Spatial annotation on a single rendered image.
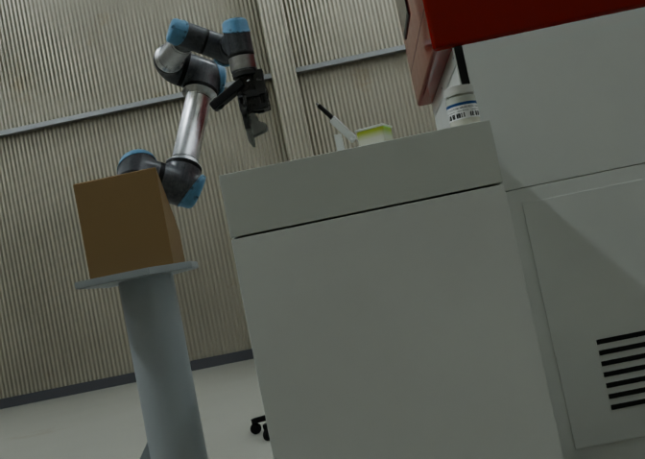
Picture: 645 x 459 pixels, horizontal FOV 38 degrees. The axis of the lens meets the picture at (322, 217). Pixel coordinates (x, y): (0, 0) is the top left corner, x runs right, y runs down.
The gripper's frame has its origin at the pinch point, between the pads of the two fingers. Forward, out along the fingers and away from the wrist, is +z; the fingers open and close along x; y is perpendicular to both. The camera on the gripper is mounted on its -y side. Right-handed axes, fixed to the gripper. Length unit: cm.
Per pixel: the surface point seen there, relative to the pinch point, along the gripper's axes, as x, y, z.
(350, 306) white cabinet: -50, 20, 49
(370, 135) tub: -32.3, 32.0, 9.7
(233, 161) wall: 874, -108, -128
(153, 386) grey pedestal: 4, -41, 61
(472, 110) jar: -47, 56, 11
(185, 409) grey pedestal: 6, -33, 70
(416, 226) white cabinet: -50, 37, 34
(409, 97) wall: 872, 117, -161
